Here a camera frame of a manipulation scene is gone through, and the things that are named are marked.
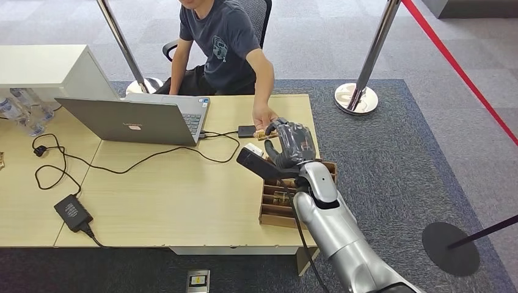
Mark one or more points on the person's right forearm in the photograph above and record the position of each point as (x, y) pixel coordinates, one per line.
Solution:
(176, 79)

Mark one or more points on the dark grey furniture base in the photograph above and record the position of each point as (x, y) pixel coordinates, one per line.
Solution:
(473, 10)

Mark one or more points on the black power adapter brick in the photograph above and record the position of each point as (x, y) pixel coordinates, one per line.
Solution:
(73, 213)

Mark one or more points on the person's left hand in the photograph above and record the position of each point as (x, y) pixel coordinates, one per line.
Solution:
(263, 116)

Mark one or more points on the person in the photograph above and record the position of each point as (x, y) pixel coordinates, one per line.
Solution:
(226, 44)

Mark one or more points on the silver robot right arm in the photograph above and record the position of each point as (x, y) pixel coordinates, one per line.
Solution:
(336, 230)

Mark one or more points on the small black square device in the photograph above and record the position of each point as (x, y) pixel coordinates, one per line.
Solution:
(246, 131)

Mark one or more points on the chrome stanchion post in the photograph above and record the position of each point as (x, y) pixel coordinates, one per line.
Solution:
(121, 40)
(376, 44)

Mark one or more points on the red barrier belt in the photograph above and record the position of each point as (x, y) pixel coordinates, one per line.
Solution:
(445, 52)

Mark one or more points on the black mesh office chair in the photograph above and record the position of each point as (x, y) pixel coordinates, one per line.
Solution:
(257, 12)

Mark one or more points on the clear plastic water bottle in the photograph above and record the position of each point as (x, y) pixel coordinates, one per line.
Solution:
(32, 104)
(18, 116)

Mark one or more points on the person's left forearm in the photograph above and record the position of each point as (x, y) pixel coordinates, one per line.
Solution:
(265, 87)

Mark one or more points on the white cabinet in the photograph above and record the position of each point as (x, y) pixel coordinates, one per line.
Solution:
(40, 64)

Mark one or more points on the light wood desk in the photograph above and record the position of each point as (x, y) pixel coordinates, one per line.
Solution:
(20, 210)
(182, 202)

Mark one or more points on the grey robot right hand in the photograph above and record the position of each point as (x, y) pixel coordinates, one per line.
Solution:
(295, 143)

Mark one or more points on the wooden card holder rack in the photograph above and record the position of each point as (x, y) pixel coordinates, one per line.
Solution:
(275, 220)

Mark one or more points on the brown hotel key card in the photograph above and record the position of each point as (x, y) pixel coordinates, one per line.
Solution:
(282, 199)
(263, 136)
(283, 184)

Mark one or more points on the black stanchion with round base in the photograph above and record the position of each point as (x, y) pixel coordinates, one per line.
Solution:
(449, 250)

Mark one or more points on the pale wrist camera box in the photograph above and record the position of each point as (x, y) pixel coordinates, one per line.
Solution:
(254, 149)

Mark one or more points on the grey device with yellow label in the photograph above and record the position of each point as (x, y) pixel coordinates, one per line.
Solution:
(198, 281)

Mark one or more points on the grey laptop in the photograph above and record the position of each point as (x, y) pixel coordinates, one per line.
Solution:
(121, 121)

